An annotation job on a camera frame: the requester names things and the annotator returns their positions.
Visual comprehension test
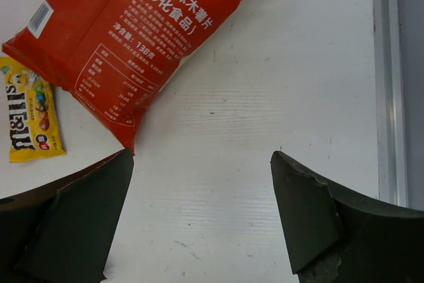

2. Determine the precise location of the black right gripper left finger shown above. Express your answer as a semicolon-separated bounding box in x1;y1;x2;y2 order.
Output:
1;149;134;282

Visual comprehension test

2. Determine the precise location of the aluminium table edge rail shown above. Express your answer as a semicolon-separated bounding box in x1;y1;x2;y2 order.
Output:
373;0;408;207

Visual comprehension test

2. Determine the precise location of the yellow M&M's candy bag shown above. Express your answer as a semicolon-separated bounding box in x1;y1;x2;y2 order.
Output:
1;57;66;163

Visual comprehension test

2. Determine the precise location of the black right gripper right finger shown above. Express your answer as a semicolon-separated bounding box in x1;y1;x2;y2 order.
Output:
270;151;423;282

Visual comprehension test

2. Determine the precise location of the large red chips bag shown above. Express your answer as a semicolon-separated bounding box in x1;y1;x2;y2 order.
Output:
2;0;243;149

